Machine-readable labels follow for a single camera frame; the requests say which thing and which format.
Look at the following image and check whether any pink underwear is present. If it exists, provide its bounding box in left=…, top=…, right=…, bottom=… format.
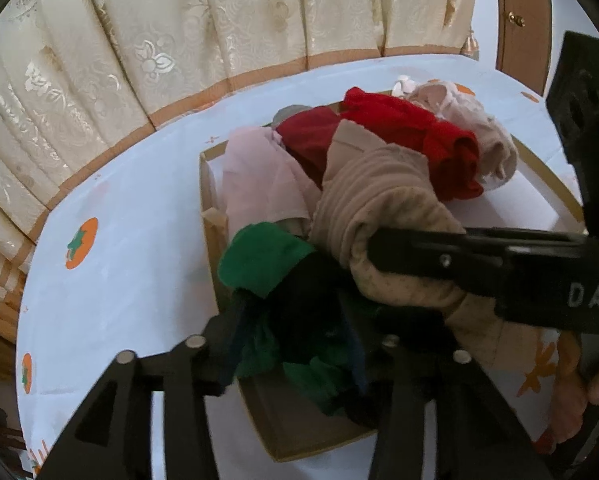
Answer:
left=222, top=127, right=323, bottom=236

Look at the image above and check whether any dark red underwear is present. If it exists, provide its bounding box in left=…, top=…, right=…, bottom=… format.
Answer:
left=277, top=107, right=343, bottom=186

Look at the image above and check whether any cardboard box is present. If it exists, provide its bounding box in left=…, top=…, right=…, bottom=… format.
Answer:
left=200, top=100, right=587, bottom=463

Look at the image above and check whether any cream patterned curtain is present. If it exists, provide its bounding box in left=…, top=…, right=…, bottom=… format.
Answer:
left=0, top=0, right=497, bottom=331

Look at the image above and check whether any beige ribbed underwear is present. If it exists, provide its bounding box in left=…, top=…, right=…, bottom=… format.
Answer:
left=307, top=120, right=540, bottom=371

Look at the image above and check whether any pale beige underwear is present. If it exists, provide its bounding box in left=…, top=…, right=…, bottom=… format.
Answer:
left=409, top=82, right=519, bottom=192

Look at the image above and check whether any black underwear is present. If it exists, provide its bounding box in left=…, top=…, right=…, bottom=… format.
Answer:
left=264, top=252, right=380, bottom=361

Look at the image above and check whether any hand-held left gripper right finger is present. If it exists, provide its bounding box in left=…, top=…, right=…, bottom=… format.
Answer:
left=339, top=300, right=555, bottom=480

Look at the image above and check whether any person's right hand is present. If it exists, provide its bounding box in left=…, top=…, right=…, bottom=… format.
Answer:
left=549, top=332, right=599, bottom=451

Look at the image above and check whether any white orange-print tablecloth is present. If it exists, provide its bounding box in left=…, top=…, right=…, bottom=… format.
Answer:
left=14, top=52, right=599, bottom=480

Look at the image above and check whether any grey underwear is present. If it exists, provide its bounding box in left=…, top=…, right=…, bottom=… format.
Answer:
left=272, top=104, right=311, bottom=132

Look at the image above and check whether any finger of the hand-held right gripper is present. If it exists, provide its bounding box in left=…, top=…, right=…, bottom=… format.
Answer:
left=367, top=227, right=587, bottom=306

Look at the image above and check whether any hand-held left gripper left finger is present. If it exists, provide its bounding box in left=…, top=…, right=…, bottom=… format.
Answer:
left=34, top=302, right=260, bottom=480

